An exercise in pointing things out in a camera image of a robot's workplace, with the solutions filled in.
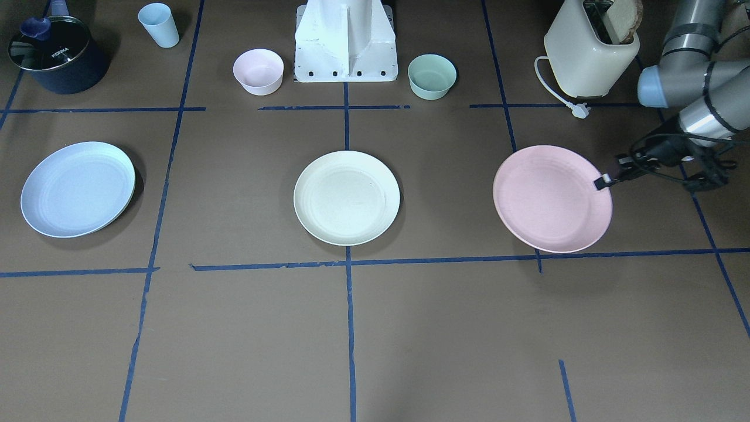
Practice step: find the pink plate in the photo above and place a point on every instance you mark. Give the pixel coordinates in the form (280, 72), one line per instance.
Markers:
(546, 197)

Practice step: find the blue plate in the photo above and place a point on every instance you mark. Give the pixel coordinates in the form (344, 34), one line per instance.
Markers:
(78, 190)

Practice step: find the dark blue pot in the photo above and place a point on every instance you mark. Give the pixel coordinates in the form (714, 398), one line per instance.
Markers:
(58, 51)

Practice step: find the pink bowl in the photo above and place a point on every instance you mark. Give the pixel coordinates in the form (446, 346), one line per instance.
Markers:
(259, 71)

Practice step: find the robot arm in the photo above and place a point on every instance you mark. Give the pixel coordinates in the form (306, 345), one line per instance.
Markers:
(712, 96)

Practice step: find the brown paper table cover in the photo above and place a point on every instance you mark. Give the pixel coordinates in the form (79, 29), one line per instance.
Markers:
(207, 300)

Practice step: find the cream plate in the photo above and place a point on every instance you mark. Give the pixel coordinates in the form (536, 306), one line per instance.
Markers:
(346, 198)

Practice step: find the light blue cup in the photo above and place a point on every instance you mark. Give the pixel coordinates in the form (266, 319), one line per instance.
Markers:
(157, 20)

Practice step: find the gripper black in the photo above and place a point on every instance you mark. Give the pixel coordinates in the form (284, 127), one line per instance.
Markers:
(662, 150)

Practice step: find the cream toaster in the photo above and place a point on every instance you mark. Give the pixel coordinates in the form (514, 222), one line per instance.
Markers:
(584, 61)

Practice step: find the bread slice in toaster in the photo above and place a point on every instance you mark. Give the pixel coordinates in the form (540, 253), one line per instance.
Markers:
(622, 19)

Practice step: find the green bowl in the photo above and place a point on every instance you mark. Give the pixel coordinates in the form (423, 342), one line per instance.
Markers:
(431, 76)

